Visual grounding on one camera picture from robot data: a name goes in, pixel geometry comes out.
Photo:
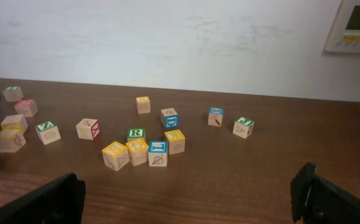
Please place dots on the yellow top block far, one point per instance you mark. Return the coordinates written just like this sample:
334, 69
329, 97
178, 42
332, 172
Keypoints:
143, 104

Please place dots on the green J block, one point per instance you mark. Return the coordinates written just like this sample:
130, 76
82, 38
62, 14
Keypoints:
243, 127

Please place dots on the yellow K block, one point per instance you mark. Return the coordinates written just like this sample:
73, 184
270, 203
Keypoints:
176, 141

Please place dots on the blue X block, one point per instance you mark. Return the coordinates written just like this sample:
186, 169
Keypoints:
215, 116

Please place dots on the yellow s block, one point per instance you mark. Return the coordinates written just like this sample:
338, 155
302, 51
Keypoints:
115, 155
11, 140

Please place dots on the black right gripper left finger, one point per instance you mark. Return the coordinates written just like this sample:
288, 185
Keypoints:
59, 201

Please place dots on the green R block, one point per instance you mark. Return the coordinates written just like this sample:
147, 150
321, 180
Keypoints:
136, 133

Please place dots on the blue D block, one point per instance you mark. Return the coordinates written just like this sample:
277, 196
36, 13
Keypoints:
169, 118

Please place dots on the beige wall control panel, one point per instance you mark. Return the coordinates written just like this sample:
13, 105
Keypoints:
344, 36

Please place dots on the yellow G block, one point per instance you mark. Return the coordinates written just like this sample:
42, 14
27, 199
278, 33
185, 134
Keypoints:
138, 151

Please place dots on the blue L block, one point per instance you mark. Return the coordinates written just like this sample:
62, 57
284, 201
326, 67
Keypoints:
158, 154

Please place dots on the green L block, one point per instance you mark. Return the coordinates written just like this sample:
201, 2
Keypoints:
13, 93

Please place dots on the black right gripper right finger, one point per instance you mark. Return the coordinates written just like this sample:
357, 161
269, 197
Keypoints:
315, 199

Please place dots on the green Z block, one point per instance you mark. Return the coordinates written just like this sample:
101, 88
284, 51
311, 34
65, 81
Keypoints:
48, 132

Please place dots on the plain wood yellow-side block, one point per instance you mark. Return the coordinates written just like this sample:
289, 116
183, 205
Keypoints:
17, 121

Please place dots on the red O block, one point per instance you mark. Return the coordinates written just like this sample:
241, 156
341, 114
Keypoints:
28, 108

